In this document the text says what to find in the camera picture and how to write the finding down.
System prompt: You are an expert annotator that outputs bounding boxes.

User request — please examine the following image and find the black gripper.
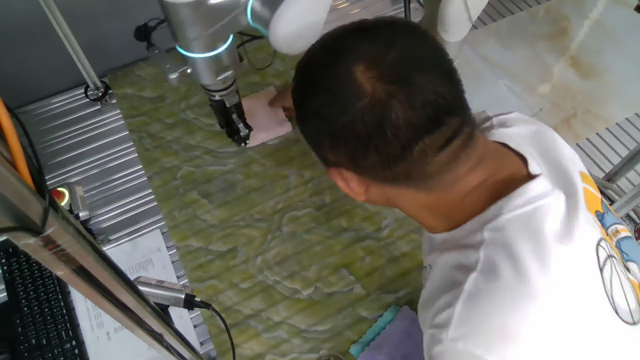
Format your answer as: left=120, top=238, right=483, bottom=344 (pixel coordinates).
left=207, top=89, right=254, bottom=147

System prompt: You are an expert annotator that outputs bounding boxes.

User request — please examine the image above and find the pink fluffy cloth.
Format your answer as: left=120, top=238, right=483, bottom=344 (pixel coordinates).
left=239, top=85, right=294, bottom=149

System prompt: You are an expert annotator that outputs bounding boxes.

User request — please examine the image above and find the teal cloth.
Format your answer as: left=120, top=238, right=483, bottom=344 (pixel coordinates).
left=348, top=303, right=402, bottom=359

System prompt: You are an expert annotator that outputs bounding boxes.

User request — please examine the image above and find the purple cloth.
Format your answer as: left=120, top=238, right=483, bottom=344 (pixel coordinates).
left=357, top=305, right=426, bottom=360

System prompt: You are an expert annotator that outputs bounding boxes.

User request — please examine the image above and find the person's right hand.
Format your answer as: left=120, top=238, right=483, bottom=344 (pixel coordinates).
left=268, top=83, right=297, bottom=122

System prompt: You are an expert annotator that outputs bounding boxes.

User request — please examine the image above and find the green marble pattern mat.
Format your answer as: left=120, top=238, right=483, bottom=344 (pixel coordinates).
left=106, top=37, right=426, bottom=360

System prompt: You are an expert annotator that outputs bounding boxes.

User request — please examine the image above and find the printed table paper sheet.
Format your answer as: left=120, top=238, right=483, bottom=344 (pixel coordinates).
left=69, top=228, right=201, bottom=360

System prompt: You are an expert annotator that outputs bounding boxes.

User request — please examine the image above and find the red emergency stop button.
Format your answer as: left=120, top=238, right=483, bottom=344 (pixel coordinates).
left=49, top=184, right=71, bottom=208

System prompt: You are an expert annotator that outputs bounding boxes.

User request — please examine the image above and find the aluminium pole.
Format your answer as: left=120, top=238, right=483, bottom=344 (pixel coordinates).
left=37, top=0, right=109, bottom=96

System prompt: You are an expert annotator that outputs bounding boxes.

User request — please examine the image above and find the orange tube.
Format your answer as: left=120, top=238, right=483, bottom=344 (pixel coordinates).
left=0, top=97, right=36, bottom=191

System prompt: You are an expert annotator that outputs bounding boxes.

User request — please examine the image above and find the black keyboard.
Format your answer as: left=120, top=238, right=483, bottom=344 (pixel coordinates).
left=0, top=239, right=91, bottom=360

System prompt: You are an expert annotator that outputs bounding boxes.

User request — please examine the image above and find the white t-shirt torso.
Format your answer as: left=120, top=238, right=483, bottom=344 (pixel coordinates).
left=417, top=110, right=640, bottom=360

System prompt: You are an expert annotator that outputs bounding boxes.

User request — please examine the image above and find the white marble pattern sheet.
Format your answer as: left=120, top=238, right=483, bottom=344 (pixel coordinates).
left=452, top=0, right=640, bottom=146

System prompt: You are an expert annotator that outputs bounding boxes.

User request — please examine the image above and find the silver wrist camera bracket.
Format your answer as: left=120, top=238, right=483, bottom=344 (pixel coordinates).
left=147, top=42, right=194, bottom=84

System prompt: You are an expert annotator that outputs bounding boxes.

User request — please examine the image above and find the black round cable plug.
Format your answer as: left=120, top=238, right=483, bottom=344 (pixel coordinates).
left=133, top=19, right=154, bottom=44

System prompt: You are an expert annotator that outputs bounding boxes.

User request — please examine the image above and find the black ring at pole foot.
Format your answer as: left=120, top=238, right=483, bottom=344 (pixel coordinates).
left=83, top=79, right=112, bottom=104

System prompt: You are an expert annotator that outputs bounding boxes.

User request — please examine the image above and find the grey metal camera box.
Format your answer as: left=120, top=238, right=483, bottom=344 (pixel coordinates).
left=67, top=182, right=91, bottom=221

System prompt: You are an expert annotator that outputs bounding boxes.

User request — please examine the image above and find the silver ribbed camera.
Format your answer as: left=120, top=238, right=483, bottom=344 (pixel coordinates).
left=132, top=275, right=199, bottom=311

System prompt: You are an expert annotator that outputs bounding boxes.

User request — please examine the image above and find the black camera cable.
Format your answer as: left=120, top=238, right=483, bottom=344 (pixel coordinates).
left=192, top=298, right=237, bottom=360

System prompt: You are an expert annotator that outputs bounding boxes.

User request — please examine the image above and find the shiny metal frame bar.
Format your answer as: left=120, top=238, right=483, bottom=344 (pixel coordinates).
left=0, top=144, right=206, bottom=360

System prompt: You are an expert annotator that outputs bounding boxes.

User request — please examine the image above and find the thin black cable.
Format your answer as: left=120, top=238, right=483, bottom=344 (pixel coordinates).
left=0, top=107, right=51, bottom=236

